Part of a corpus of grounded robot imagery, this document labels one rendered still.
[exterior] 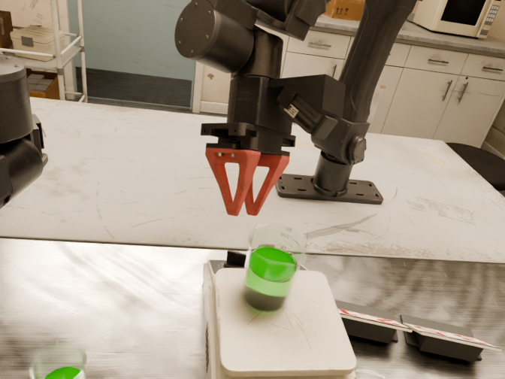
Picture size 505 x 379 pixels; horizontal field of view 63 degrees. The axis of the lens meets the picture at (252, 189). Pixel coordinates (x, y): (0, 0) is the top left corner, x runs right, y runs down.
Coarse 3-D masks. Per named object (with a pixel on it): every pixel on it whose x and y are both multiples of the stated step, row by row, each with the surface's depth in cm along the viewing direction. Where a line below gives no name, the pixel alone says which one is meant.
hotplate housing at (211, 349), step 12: (204, 264) 51; (204, 276) 49; (204, 288) 48; (204, 300) 46; (204, 312) 45; (204, 324) 44; (216, 324) 39; (204, 336) 43; (216, 336) 38; (204, 348) 42; (216, 348) 37; (204, 360) 42; (216, 360) 36; (216, 372) 35
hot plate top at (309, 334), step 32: (224, 288) 40; (320, 288) 42; (224, 320) 37; (256, 320) 38; (288, 320) 38; (320, 320) 39; (224, 352) 34; (256, 352) 35; (288, 352) 35; (320, 352) 36; (352, 352) 36
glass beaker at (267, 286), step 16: (272, 224) 39; (288, 224) 38; (256, 240) 39; (272, 240) 39; (288, 240) 39; (304, 240) 37; (256, 256) 35; (304, 256) 36; (256, 272) 36; (272, 272) 35; (288, 272) 35; (240, 288) 39; (256, 288) 37; (272, 288) 36; (288, 288) 37; (256, 304) 37; (272, 304) 37; (288, 304) 39
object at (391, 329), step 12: (336, 300) 53; (360, 312) 52; (372, 312) 52; (384, 312) 52; (348, 324) 48; (360, 324) 47; (372, 324) 47; (384, 324) 46; (360, 336) 48; (372, 336) 48; (384, 336) 48; (396, 336) 49
